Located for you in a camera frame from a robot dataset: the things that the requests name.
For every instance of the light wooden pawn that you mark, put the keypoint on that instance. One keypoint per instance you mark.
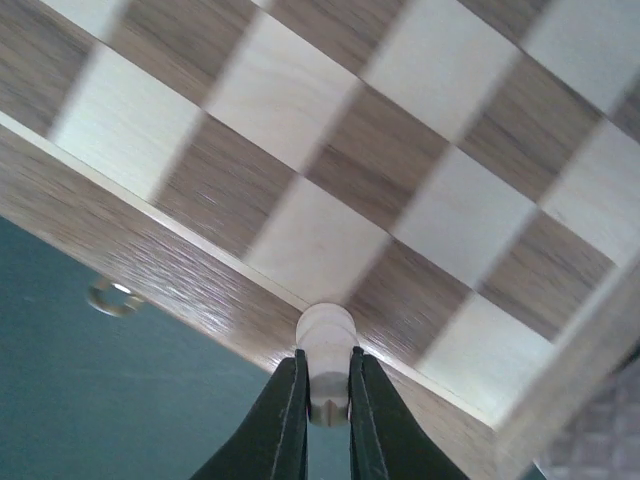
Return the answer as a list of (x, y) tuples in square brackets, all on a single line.
[(326, 332)]

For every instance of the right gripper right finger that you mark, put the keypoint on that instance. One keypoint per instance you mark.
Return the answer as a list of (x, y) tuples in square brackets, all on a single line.
[(386, 440)]

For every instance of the wooden chess board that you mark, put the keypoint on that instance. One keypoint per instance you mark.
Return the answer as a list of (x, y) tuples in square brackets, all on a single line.
[(461, 176)]

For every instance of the pink tin with pieces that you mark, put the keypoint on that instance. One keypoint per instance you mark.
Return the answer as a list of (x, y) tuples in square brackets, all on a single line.
[(602, 441)]

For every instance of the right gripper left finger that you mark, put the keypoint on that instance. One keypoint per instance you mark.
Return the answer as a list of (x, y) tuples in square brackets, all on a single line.
[(271, 441)]

